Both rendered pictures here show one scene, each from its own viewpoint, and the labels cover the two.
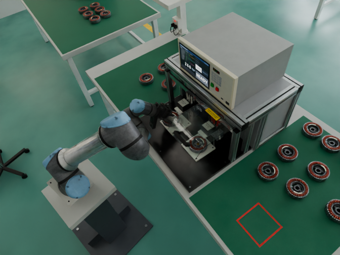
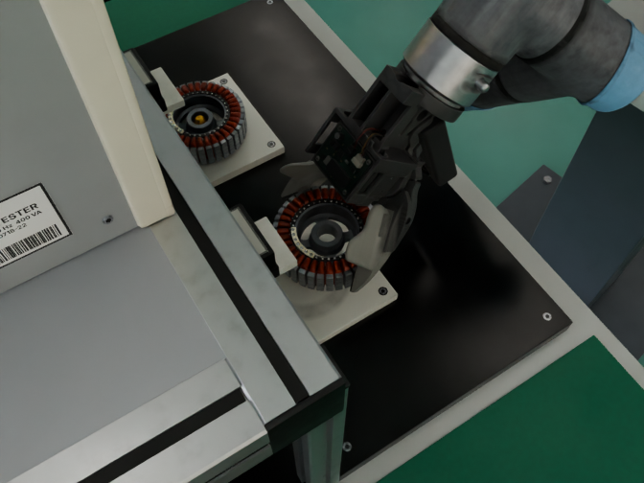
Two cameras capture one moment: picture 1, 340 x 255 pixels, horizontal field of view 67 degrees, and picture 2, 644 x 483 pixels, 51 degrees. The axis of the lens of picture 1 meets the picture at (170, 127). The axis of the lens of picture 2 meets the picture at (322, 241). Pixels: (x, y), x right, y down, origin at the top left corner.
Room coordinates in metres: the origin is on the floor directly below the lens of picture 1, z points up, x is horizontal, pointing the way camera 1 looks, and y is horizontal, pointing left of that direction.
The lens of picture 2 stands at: (1.44, -0.05, 1.43)
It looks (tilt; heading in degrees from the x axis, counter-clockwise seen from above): 59 degrees down; 175
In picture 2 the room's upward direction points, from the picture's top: straight up
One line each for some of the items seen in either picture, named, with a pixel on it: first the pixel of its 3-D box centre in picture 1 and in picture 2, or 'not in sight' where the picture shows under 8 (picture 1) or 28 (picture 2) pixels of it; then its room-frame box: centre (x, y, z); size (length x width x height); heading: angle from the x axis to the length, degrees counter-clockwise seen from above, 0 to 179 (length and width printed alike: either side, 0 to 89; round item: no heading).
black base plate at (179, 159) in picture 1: (188, 134); (241, 215); (0.99, -0.11, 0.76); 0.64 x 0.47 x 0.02; 28
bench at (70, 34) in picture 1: (89, 29); not in sight; (3.18, 0.83, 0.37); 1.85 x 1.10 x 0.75; 28
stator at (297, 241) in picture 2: (170, 119); (327, 237); (1.08, -0.01, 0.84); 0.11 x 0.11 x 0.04
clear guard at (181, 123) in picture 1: (205, 125); not in sight; (0.83, -0.18, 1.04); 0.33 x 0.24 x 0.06; 118
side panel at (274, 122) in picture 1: (274, 121); not in sight; (0.88, -0.60, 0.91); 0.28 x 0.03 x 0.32; 118
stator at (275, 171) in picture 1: (267, 171); not in sight; (0.64, -0.50, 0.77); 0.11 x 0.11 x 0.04
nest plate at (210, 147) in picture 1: (198, 146); (203, 135); (0.88, -0.15, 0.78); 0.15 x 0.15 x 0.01; 28
